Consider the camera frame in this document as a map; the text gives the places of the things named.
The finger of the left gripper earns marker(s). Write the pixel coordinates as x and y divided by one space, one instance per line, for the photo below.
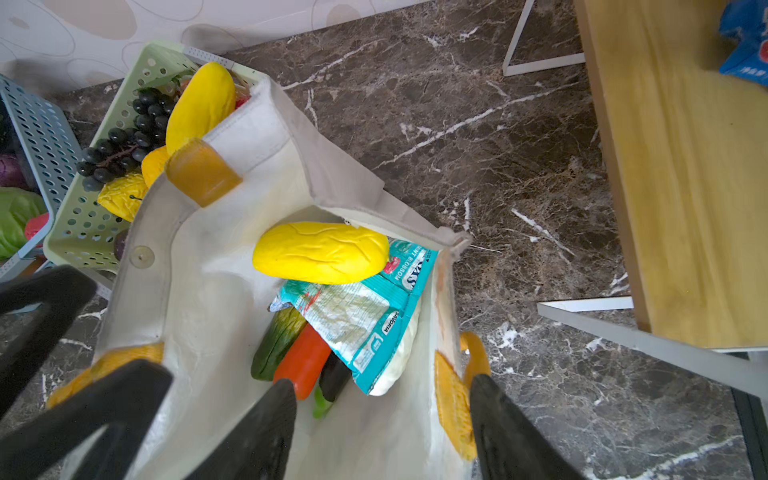
60 294
120 407

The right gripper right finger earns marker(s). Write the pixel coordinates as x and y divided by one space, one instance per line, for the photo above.
509 445

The dark purple eggplant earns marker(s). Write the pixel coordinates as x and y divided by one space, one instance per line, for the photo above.
333 378

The blue plastic basket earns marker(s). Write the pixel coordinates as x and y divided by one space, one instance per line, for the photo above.
49 152

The green plastic basket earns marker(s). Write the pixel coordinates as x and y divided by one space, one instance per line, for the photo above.
172 94

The blue snack packet lower shelf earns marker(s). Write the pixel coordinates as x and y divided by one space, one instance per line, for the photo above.
745 21

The black grape bunch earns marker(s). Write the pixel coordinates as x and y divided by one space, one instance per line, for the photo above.
123 149

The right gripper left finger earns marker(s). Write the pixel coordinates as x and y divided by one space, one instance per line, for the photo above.
258 446

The yellow lemon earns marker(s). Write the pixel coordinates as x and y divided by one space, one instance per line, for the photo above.
154 164

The orange-green papaya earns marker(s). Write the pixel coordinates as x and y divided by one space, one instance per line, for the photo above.
283 331

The orange-red carrot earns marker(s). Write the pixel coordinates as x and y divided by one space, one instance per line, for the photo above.
303 363

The green cabbage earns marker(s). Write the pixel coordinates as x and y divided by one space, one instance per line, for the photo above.
17 208

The purple cabbage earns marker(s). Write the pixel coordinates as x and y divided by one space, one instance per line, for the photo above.
11 174

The teal snack bag front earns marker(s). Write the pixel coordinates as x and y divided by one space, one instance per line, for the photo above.
363 323

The tall yellow mango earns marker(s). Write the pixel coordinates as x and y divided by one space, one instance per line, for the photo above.
208 99

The white grocery bag yellow handles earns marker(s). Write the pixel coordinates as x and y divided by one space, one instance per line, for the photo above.
199 295

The white wire wooden shelf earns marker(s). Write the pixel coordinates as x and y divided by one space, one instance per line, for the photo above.
685 148

